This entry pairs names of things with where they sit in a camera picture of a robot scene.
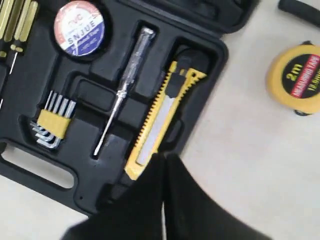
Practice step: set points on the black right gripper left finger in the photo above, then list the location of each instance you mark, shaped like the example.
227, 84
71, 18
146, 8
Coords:
136, 215

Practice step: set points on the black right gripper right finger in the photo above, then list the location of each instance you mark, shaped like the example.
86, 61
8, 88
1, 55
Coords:
191, 214

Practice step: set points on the yellow utility knife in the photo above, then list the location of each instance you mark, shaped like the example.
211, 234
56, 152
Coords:
189, 67

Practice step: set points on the yellow tape measure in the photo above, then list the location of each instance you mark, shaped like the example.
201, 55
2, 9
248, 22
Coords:
293, 78

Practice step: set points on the black electrical tape roll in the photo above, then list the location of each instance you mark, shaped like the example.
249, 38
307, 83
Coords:
79, 28

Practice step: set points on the black plastic tool case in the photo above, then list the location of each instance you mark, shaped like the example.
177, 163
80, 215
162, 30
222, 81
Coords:
92, 82

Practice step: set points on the hex key set yellow holder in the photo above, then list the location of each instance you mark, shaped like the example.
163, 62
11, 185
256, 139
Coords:
51, 126

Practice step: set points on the small yellow black screwdriver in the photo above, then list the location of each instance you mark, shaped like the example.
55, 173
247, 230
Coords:
23, 28

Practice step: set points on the middle yellow black screwdriver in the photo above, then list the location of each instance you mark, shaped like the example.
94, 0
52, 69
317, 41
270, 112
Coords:
12, 14

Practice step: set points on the large yellow black screwdriver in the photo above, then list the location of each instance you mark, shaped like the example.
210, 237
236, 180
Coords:
5, 11

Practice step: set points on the clear handle tester screwdriver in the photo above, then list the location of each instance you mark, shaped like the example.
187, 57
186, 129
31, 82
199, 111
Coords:
128, 77

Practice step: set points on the orange black handled pliers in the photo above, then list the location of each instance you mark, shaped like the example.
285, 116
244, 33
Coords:
301, 10

